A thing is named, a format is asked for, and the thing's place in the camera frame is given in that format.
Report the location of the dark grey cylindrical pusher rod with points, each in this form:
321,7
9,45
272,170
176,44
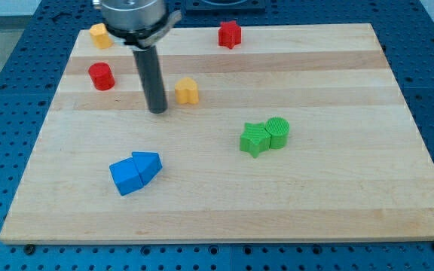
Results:
150,75

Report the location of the yellow heart block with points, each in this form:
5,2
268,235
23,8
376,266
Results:
186,91

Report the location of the red cylinder block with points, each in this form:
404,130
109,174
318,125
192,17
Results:
101,76

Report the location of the yellow pentagon block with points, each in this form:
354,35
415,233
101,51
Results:
100,36

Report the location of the red star block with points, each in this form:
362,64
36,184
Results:
229,34

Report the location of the blue triangle block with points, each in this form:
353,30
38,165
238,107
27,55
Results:
148,165

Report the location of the blue cube block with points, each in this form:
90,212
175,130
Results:
125,176

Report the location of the green star block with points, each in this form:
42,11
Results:
254,139

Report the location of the green cylinder block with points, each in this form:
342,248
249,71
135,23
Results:
278,128

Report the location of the wooden board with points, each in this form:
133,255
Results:
354,169

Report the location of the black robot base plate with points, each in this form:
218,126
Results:
225,5

